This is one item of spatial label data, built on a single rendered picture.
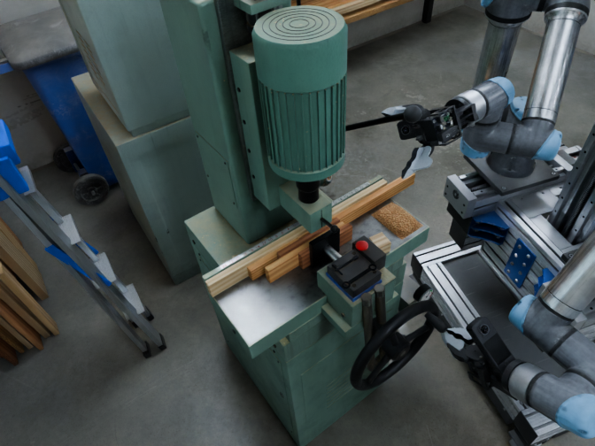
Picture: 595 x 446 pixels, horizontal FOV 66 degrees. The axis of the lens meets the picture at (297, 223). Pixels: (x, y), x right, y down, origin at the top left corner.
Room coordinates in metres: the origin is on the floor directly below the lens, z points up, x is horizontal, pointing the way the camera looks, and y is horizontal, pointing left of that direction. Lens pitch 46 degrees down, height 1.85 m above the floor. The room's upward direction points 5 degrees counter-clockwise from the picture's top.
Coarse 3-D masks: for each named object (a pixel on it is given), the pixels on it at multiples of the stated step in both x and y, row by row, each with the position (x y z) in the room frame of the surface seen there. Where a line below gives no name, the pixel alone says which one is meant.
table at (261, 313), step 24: (360, 216) 0.91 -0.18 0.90; (408, 240) 0.81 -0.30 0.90; (240, 288) 0.69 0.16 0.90; (264, 288) 0.69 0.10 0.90; (288, 288) 0.68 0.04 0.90; (312, 288) 0.67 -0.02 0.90; (240, 312) 0.62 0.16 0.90; (264, 312) 0.61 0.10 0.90; (288, 312) 0.61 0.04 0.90; (312, 312) 0.62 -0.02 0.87; (336, 312) 0.62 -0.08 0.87; (240, 336) 0.56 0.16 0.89; (264, 336) 0.55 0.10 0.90
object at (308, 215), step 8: (288, 184) 0.89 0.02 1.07; (280, 192) 0.88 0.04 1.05; (288, 192) 0.86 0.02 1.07; (296, 192) 0.85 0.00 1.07; (280, 200) 0.88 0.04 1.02; (288, 200) 0.85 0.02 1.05; (296, 200) 0.82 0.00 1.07; (320, 200) 0.82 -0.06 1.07; (328, 200) 0.82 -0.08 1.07; (288, 208) 0.85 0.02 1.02; (296, 208) 0.82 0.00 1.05; (304, 208) 0.79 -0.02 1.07; (312, 208) 0.79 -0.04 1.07; (320, 208) 0.79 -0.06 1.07; (328, 208) 0.80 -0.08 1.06; (296, 216) 0.82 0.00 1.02; (304, 216) 0.79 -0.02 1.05; (312, 216) 0.77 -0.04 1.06; (320, 216) 0.78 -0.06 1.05; (328, 216) 0.80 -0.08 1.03; (304, 224) 0.79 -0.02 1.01; (312, 224) 0.77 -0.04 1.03; (320, 224) 0.78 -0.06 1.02; (312, 232) 0.77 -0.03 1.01
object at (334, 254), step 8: (328, 232) 0.78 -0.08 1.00; (336, 232) 0.78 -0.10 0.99; (320, 240) 0.75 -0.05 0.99; (328, 240) 0.76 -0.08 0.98; (336, 240) 0.78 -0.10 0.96; (312, 248) 0.74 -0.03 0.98; (320, 248) 0.75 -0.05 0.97; (328, 248) 0.75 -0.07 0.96; (336, 248) 0.78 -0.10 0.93; (312, 256) 0.74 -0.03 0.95; (320, 256) 0.75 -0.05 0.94; (328, 256) 0.73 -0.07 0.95; (336, 256) 0.72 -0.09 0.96; (312, 264) 0.74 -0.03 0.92
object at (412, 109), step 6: (408, 108) 0.76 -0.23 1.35; (414, 108) 0.75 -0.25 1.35; (396, 114) 0.79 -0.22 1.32; (402, 114) 0.78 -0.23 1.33; (408, 114) 0.75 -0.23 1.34; (414, 114) 0.74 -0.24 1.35; (420, 114) 0.75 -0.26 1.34; (372, 120) 0.85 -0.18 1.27; (378, 120) 0.83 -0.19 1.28; (384, 120) 0.81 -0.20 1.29; (390, 120) 0.80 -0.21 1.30; (396, 120) 0.79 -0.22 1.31; (408, 120) 0.75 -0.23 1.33; (414, 120) 0.74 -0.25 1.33; (348, 126) 0.91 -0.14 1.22; (354, 126) 0.89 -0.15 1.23; (360, 126) 0.87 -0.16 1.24; (366, 126) 0.86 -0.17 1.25
